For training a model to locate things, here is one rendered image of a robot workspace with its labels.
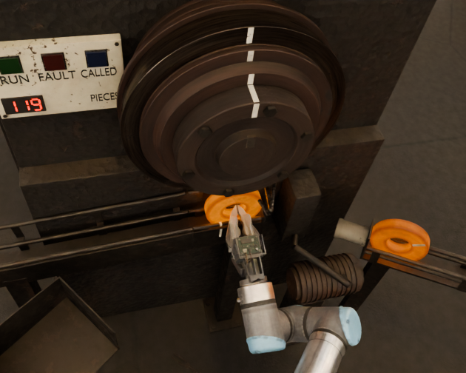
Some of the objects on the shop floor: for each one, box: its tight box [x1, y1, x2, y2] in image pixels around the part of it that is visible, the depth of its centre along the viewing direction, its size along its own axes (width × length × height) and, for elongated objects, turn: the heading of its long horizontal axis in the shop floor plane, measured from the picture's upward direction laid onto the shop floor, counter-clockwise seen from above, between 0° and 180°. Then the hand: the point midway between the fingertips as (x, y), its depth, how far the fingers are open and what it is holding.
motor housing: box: [279, 252, 364, 346], centre depth 173 cm, size 13×22×54 cm, turn 100°
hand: (237, 210), depth 134 cm, fingers closed
